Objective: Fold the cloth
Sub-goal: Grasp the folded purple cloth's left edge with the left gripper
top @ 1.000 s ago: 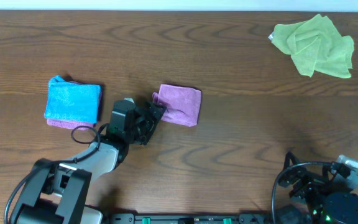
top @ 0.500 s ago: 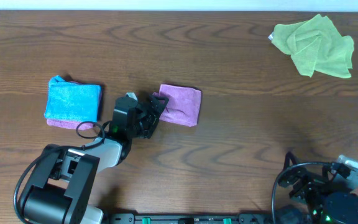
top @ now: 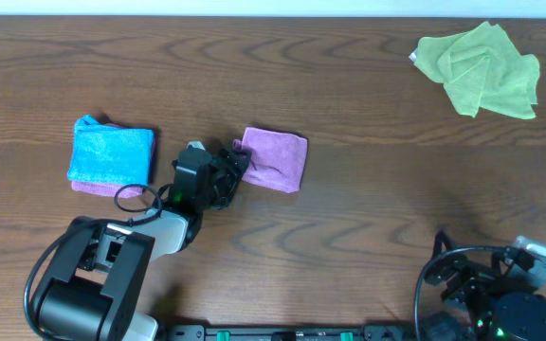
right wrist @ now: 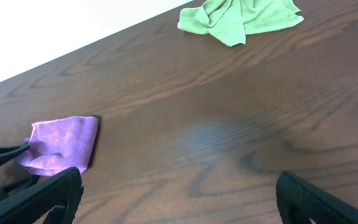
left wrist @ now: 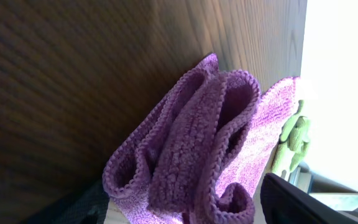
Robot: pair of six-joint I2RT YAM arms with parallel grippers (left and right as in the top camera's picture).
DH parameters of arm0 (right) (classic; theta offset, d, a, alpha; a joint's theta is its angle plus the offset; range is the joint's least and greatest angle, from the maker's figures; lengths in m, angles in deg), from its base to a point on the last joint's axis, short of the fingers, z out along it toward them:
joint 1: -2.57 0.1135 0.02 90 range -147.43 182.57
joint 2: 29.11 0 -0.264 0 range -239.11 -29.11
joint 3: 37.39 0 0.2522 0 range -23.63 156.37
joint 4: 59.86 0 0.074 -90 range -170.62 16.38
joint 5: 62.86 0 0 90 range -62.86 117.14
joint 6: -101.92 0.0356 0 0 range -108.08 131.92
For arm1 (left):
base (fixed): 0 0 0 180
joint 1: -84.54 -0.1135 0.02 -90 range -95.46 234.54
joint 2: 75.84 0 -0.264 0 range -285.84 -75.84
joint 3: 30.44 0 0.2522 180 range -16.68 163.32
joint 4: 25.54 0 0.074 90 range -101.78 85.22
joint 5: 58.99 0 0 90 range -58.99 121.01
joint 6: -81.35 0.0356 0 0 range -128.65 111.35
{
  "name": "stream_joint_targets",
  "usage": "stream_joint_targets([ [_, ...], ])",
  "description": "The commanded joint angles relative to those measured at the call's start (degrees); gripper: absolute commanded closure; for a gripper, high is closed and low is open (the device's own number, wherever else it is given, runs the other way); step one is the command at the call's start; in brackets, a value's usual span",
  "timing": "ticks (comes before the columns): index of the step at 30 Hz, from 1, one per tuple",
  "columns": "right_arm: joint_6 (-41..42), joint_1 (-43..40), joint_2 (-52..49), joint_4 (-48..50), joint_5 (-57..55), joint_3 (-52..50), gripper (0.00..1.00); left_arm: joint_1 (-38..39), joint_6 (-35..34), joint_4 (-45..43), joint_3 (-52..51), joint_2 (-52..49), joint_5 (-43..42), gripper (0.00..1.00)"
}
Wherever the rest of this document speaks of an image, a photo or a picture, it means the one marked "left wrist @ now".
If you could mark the green microfiber cloth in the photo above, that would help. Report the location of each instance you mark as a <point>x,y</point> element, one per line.
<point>294,143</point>

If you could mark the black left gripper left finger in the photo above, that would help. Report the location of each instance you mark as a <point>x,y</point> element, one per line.
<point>85,206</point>

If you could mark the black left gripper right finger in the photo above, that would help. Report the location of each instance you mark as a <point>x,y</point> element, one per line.
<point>282,202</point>

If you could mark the purple microfiber cloth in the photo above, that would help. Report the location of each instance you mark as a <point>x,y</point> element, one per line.
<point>199,154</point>

